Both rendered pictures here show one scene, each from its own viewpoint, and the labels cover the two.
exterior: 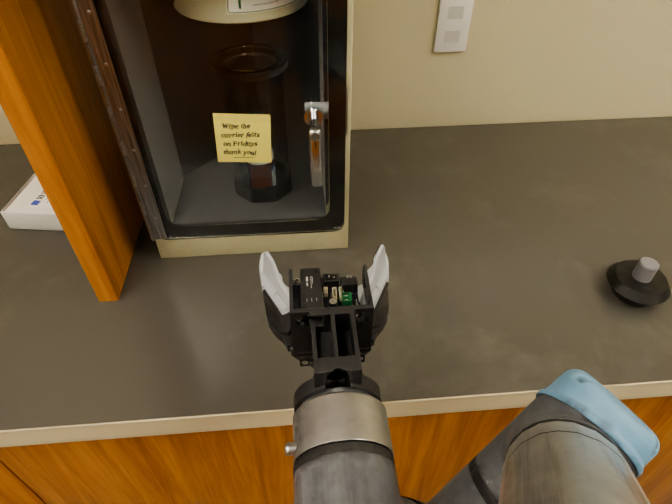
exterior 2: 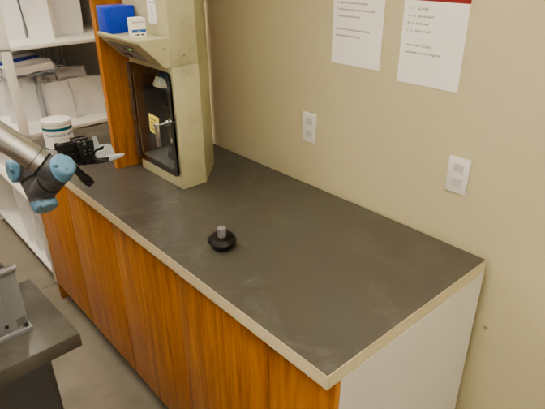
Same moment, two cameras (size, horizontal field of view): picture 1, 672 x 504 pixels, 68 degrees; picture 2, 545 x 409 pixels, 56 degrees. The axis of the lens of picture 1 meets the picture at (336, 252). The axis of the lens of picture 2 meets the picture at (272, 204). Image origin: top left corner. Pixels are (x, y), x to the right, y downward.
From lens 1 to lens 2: 169 cm
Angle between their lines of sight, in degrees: 46
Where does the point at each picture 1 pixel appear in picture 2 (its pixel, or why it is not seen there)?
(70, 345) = (95, 170)
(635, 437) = (52, 160)
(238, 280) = (145, 179)
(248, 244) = (160, 172)
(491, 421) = (152, 265)
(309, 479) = not seen: hidden behind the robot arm
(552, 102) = (362, 193)
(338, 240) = (180, 183)
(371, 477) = not seen: hidden behind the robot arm
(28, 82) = (110, 87)
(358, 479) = not seen: hidden behind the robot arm
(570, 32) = (362, 151)
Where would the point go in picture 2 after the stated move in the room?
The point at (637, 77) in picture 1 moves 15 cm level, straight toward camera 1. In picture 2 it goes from (406, 196) to (362, 198)
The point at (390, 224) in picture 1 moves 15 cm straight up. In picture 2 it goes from (208, 192) to (205, 156)
